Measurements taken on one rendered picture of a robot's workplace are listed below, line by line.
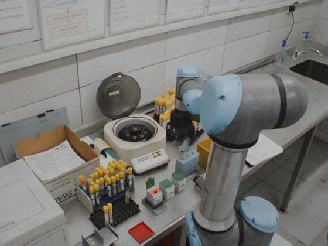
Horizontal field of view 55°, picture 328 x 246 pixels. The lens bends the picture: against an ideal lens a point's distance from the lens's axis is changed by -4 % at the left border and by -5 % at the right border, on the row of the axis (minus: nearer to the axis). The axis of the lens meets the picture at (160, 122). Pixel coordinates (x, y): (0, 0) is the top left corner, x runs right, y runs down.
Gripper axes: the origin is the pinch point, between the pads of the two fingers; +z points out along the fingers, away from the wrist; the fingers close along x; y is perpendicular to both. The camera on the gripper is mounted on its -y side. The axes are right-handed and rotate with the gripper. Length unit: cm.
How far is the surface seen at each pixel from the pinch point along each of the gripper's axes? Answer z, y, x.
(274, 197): 103, -113, 4
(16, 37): -40, 39, -53
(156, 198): 8.7, 20.3, 6.5
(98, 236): 9.5, 46.3, 6.4
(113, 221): 13.0, 36.8, 2.2
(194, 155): 5.1, -5.3, 1.4
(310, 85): 15, -135, -4
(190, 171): 12.7, -3.6, 2.0
